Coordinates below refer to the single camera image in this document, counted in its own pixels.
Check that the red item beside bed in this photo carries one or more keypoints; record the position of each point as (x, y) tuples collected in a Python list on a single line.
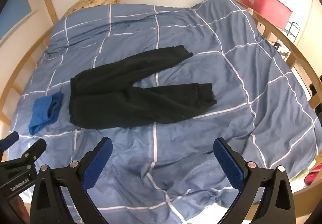
[(313, 176)]

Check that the folded blue cloth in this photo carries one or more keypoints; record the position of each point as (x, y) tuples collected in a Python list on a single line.
[(41, 113)]

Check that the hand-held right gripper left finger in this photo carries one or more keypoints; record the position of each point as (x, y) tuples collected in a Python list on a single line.
[(98, 163)]

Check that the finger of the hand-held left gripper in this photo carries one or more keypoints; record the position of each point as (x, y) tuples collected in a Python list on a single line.
[(10, 139), (35, 148)]

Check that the red storage bin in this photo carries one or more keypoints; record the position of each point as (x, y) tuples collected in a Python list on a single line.
[(269, 5)]

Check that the blue wall board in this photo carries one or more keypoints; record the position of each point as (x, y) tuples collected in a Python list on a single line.
[(15, 7)]

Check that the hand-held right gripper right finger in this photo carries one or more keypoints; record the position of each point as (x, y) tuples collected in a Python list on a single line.
[(229, 163)]

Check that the blue checked blanket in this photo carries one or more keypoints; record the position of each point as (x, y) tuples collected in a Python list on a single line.
[(201, 88)]

